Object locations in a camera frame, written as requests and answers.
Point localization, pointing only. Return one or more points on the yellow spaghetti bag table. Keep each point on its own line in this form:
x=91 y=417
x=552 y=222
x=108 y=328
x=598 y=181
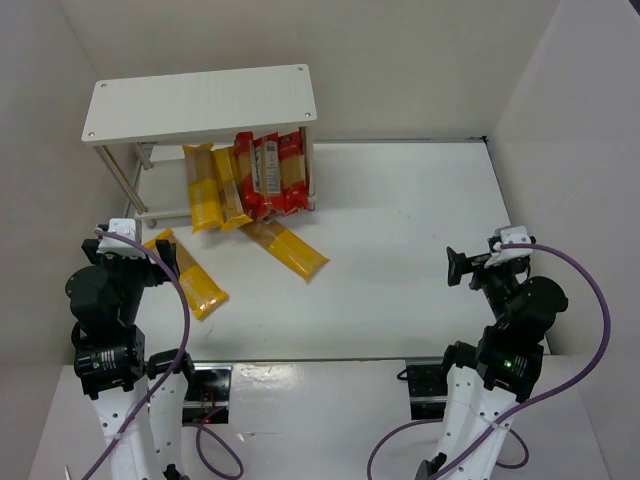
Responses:
x=286 y=247
x=203 y=295

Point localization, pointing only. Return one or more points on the red spaghetti bag left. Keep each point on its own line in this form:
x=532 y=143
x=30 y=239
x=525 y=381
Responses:
x=253 y=202

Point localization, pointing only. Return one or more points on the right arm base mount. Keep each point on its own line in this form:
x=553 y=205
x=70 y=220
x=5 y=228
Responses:
x=427 y=390

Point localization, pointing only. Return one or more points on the yellow spaghetti bag on shelf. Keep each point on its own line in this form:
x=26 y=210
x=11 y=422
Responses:
x=204 y=199

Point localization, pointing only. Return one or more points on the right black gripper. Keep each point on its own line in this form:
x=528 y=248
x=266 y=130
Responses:
x=480 y=263

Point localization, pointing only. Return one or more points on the red spaghetti bag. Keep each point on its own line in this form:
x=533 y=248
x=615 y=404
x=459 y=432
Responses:
x=284 y=177
x=253 y=202

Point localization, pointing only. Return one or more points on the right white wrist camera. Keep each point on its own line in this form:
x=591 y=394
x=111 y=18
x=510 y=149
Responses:
x=509 y=243

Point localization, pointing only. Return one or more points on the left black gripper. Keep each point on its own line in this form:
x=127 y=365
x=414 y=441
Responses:
x=163 y=257

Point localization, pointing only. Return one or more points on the white two-tier shelf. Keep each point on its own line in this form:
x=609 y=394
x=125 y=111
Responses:
x=138 y=126

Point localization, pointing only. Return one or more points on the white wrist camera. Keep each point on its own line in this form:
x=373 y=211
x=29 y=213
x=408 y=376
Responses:
x=114 y=239
x=509 y=243

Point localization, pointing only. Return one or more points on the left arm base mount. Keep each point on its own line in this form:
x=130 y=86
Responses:
x=208 y=394

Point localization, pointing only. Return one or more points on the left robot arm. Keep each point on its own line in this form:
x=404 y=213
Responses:
x=138 y=398

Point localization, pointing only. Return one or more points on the narrow yellow spaghetti bag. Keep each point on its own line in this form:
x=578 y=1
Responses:
x=233 y=210

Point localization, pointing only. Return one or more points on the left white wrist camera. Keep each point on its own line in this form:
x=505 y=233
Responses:
x=114 y=239

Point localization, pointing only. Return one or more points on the red spaghetti bag right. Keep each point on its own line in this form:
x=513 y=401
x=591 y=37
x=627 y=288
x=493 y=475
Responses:
x=284 y=177

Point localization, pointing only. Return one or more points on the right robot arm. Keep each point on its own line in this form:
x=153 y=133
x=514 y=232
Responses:
x=499 y=373

